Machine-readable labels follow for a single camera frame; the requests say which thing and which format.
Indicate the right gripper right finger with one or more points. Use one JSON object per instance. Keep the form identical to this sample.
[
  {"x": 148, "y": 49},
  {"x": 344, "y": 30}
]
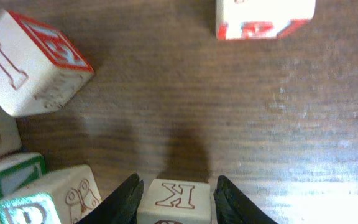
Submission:
[{"x": 234, "y": 207}]

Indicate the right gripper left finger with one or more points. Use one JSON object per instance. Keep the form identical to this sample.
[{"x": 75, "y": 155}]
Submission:
[{"x": 120, "y": 207}]

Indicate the wooden block pineapple yellow O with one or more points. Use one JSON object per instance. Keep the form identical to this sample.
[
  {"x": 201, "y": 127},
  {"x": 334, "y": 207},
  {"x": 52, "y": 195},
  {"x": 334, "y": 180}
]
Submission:
[{"x": 175, "y": 202}]

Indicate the wooden block green R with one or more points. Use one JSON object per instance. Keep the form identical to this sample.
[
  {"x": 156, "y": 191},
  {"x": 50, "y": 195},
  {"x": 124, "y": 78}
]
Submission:
[{"x": 18, "y": 170}]

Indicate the wooden block green side I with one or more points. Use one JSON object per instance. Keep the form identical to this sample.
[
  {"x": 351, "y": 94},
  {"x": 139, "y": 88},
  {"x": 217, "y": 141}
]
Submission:
[{"x": 62, "y": 196}]

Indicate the wooden block red A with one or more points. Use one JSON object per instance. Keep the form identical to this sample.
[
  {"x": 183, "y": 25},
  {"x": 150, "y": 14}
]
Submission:
[{"x": 40, "y": 69}]

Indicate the wooden block red side K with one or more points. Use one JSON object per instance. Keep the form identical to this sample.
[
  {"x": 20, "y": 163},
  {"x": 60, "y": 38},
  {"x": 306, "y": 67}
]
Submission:
[{"x": 261, "y": 19}]

